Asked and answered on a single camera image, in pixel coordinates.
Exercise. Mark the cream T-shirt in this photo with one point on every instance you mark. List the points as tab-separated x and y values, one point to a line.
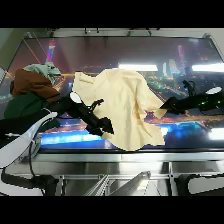
123	106

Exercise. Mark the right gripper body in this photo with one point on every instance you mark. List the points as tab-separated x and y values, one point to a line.
175	105

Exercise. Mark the silver frame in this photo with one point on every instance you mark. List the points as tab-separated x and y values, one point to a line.
133	166

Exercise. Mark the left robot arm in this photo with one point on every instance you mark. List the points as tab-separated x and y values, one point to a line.
20	143

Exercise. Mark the pale green garment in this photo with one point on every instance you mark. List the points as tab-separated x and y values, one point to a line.
48	70

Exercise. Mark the brown garment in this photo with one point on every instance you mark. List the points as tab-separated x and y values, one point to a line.
33	85

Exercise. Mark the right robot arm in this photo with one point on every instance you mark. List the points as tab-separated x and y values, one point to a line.
206	100

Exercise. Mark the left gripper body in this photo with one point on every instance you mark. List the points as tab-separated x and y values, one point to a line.
101	126

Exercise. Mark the dark green garment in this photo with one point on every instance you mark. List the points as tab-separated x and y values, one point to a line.
23	105

